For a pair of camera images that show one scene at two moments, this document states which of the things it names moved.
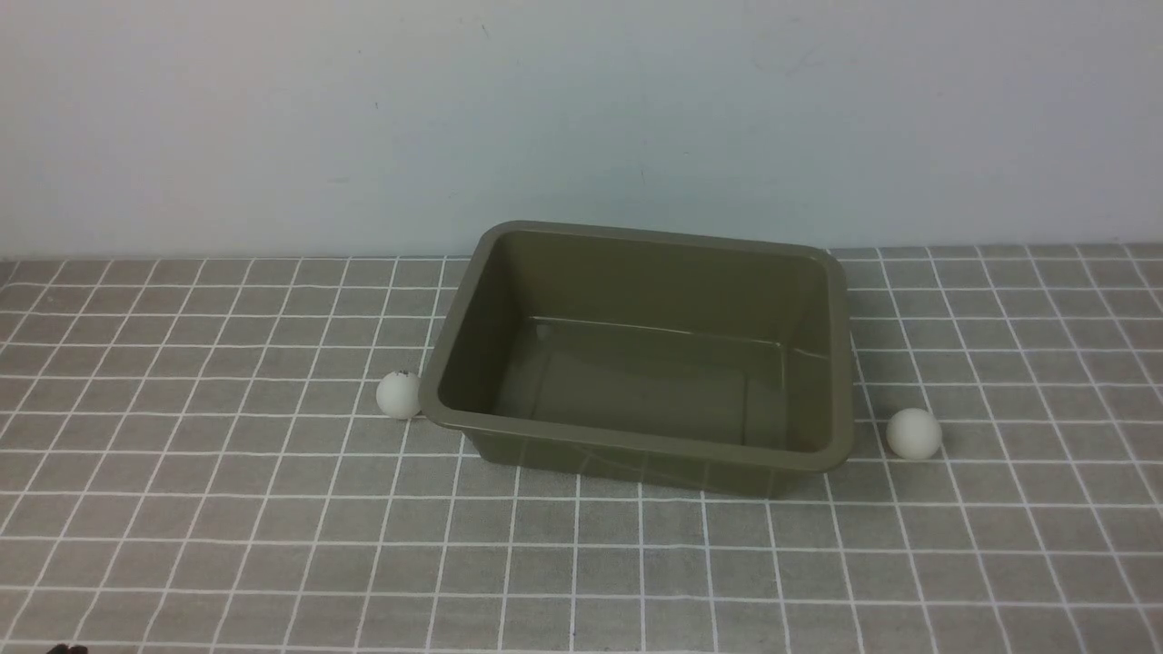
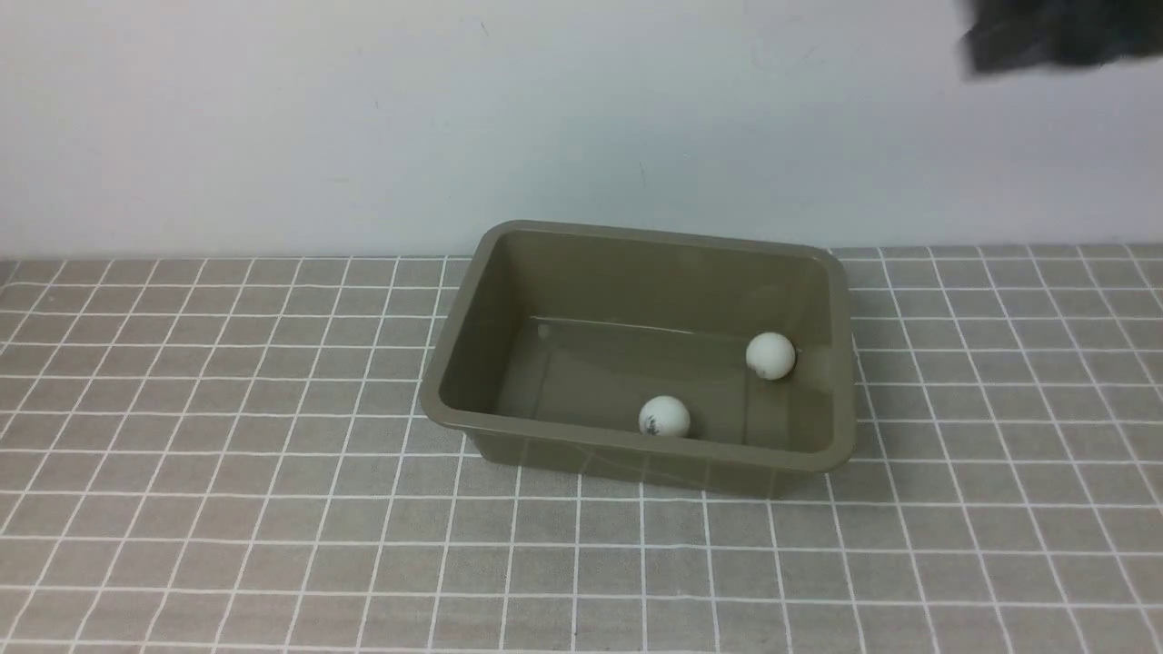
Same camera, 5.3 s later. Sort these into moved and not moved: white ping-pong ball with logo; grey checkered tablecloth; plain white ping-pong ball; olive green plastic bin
Moved: plain white ping-pong ball; white ping-pong ball with logo
Not moved: olive green plastic bin; grey checkered tablecloth
